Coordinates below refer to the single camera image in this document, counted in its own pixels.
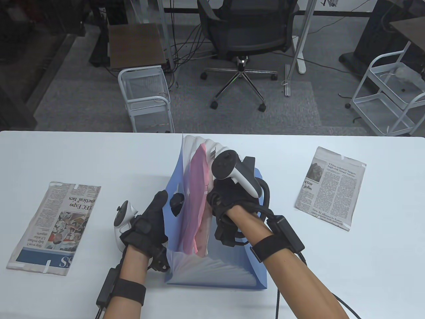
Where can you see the white floor rail strip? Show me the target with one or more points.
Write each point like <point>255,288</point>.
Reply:
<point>287,81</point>

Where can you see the person's left forearm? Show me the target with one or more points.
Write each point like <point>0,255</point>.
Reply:
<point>129,269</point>

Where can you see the person's right forearm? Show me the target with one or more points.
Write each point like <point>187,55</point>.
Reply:
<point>298,289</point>

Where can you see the colour photo newspaper material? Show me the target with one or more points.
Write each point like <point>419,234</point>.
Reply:
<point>56,226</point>

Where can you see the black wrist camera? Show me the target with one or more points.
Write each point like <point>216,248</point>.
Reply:
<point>227,236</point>
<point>159,261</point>

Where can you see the dark pedestal base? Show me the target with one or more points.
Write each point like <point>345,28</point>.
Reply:
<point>372,40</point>

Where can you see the white desk leg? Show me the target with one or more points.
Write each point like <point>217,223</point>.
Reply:
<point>303,40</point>

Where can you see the grey photo newspaper material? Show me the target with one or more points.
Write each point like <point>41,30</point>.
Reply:
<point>332,189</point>

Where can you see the white black right hand controller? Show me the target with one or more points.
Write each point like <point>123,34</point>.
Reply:
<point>225,164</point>

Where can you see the person's right hand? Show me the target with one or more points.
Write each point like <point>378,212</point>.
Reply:
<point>229,199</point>

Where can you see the white black left hand controller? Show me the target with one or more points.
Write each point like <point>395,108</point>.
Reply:
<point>123,216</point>

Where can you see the black metal stand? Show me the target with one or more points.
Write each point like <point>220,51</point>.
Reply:
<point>99,33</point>

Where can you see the pink paper envelope material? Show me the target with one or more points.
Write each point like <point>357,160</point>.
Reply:
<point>196,192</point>

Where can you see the clear plastic bag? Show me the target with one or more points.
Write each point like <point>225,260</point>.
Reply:
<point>406,74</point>

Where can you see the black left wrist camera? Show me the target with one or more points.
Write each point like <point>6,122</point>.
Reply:
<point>159,261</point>

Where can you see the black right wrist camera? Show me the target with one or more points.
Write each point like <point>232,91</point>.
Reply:
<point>227,236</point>

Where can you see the white black hand controller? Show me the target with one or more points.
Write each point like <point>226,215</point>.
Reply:
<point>123,216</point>
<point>225,164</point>

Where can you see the white printed chart sheet material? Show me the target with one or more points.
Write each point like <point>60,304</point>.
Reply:
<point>204,236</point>

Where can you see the brown desk corner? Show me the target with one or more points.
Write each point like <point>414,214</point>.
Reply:
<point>410,28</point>

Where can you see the brown wooden side table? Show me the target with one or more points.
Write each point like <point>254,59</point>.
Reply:
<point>136,43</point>

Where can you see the person's left hand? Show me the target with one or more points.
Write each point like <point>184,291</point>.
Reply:
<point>149,229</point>

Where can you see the black mesh office chair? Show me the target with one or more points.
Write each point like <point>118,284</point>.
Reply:
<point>249,33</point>

